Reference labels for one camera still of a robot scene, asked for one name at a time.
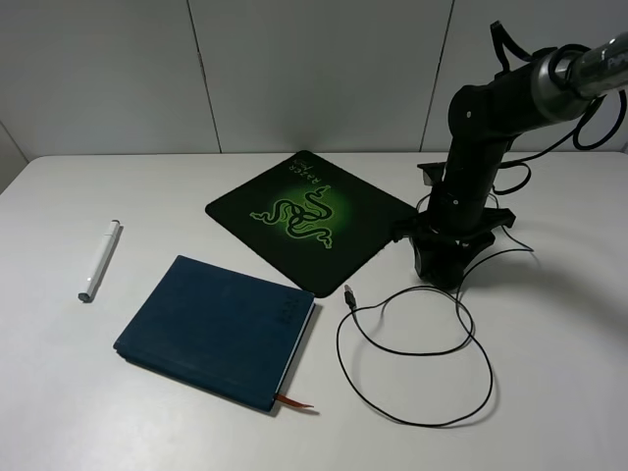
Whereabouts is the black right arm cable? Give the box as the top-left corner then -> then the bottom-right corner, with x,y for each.
489,20 -> 628,196

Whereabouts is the white marker pen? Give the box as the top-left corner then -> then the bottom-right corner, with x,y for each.
78,220 -> 122,303

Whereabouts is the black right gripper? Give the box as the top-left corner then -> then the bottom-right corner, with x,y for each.
391,208 -> 515,288

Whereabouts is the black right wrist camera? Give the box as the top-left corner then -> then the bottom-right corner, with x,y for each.
417,162 -> 445,186

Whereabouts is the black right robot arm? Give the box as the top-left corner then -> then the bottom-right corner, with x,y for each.
393,22 -> 627,290

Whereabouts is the dark blue notebook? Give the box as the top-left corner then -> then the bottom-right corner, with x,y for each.
114,255 -> 315,412

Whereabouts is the black green mouse pad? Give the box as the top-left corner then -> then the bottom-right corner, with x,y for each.
205,150 -> 416,298

